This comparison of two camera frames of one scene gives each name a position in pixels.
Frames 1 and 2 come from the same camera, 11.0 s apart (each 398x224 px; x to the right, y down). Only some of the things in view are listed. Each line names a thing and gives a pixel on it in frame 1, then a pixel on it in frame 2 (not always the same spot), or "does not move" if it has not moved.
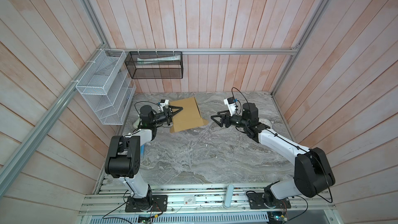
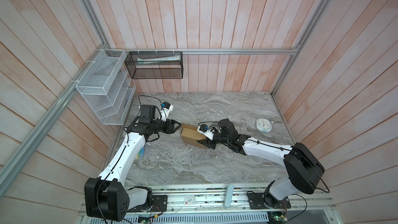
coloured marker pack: [142, 151] does not move
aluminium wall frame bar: [255, 51] does not move
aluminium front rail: [203, 199] does not move
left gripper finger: [173, 110] -> [173, 123]
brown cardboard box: [189, 116] -> [190, 136]
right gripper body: [236, 121] -> [220, 139]
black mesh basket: [155, 65] does not move
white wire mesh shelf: [107, 88] does not move
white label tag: [188, 200] does not move
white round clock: [266, 122] does not move
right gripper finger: [218, 119] -> [208, 142]
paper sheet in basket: [158, 59] does not move
